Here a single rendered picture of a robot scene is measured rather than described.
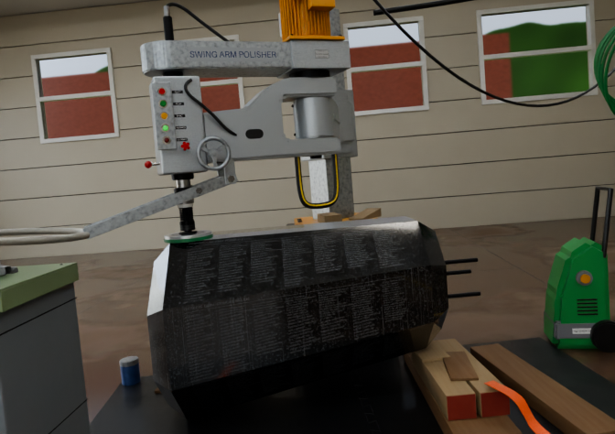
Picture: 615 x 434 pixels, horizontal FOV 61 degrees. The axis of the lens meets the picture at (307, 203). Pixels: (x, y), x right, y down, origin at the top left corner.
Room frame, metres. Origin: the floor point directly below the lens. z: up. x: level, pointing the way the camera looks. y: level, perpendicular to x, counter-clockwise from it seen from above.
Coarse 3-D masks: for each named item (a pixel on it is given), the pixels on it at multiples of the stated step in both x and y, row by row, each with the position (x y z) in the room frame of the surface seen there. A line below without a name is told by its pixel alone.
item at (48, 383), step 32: (64, 288) 1.61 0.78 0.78; (0, 320) 1.30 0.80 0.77; (32, 320) 1.43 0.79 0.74; (64, 320) 1.59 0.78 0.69; (0, 352) 1.29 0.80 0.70; (32, 352) 1.42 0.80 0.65; (64, 352) 1.57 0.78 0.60; (0, 384) 1.28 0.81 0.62; (32, 384) 1.40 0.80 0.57; (64, 384) 1.55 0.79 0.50; (0, 416) 1.28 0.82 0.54; (32, 416) 1.38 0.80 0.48; (64, 416) 1.53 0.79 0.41
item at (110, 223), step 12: (216, 180) 2.35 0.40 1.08; (228, 180) 2.34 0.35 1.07; (180, 192) 2.29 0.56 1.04; (192, 192) 2.31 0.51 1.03; (204, 192) 2.33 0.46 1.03; (144, 204) 2.34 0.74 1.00; (156, 204) 2.26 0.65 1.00; (168, 204) 2.27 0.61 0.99; (120, 216) 2.20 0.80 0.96; (132, 216) 2.22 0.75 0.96; (144, 216) 2.24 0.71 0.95; (84, 228) 2.15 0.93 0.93; (96, 228) 2.17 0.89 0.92; (108, 228) 2.18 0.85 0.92
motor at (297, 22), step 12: (288, 0) 2.51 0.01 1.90; (300, 0) 2.50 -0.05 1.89; (312, 0) 2.43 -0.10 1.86; (324, 0) 2.45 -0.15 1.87; (288, 12) 2.51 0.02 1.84; (300, 12) 2.50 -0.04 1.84; (312, 12) 2.50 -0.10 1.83; (324, 12) 2.53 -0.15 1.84; (288, 24) 2.51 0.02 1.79; (300, 24) 2.49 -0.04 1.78; (312, 24) 2.50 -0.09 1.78; (324, 24) 2.51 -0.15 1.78; (288, 36) 2.43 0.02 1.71; (300, 36) 2.43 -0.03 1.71; (312, 36) 2.46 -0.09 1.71; (324, 36) 2.48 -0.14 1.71; (336, 36) 2.50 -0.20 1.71
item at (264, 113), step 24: (192, 96) 2.26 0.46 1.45; (264, 96) 2.41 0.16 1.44; (288, 96) 2.46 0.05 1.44; (312, 96) 2.52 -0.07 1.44; (216, 120) 2.30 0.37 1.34; (240, 120) 2.36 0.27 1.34; (264, 120) 2.40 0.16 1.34; (216, 144) 2.32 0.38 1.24; (240, 144) 2.36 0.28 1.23; (264, 144) 2.40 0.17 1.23; (288, 144) 2.44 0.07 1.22; (312, 144) 2.48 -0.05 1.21; (336, 144) 2.53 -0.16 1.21
